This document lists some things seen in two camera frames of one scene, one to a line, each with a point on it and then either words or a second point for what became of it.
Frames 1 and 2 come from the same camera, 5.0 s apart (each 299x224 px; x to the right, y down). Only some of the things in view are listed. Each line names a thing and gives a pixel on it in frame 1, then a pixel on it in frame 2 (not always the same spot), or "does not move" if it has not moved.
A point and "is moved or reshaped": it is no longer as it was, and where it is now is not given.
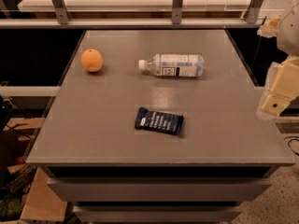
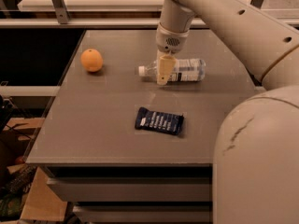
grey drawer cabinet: [159, 194] does not move
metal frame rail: [63, 21] does not move
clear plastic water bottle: [174, 65] is moved or reshaped
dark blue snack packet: [164, 122] does not move
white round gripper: [290, 32] → [170, 42]
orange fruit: [92, 61] does not move
